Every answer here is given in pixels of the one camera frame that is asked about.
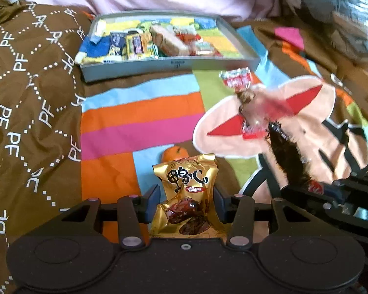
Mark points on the gold duck heart snack pack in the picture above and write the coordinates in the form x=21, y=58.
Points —
x=189, y=210

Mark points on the grey tray with colourful liner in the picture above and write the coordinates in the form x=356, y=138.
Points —
x=95, y=64

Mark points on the red quail egg snack pack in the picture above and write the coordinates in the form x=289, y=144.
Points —
x=257, y=105

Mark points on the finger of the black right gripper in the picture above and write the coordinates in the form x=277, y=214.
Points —
x=308, y=201

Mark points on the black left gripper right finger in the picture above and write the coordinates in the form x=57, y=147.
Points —
x=248, y=220

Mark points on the brown PF patterned pillow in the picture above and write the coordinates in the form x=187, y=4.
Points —
x=41, y=94

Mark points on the small orange mandarin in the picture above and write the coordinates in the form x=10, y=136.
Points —
x=174, y=153

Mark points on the white rice cracker bar pack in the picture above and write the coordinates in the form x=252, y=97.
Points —
x=167, y=42

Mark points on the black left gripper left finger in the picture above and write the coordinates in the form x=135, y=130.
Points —
x=132, y=214

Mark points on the yellow blue calcium snack pack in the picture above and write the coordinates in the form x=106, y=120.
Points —
x=131, y=47

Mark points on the red snack pack in tray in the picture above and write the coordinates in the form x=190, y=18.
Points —
x=195, y=43

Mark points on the colourful cartoon bed sheet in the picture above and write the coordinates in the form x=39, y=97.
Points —
x=127, y=124

